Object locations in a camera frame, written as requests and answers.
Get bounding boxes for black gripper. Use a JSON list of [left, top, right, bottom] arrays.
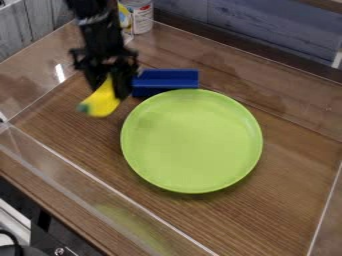
[[70, 16, 138, 100]]

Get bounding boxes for yellow toy banana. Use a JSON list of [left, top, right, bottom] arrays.
[[76, 76, 120, 118]]

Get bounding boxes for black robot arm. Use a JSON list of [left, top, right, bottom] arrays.
[[64, 0, 139, 100]]

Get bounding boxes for green round plate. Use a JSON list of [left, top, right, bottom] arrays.
[[120, 89, 263, 194]]

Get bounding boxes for blue rectangular block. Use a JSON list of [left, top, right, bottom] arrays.
[[133, 69, 199, 97]]

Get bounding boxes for clear acrylic enclosure walls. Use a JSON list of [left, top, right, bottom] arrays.
[[0, 24, 342, 256]]

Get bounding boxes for black cable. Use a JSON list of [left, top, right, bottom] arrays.
[[0, 229, 24, 256]]

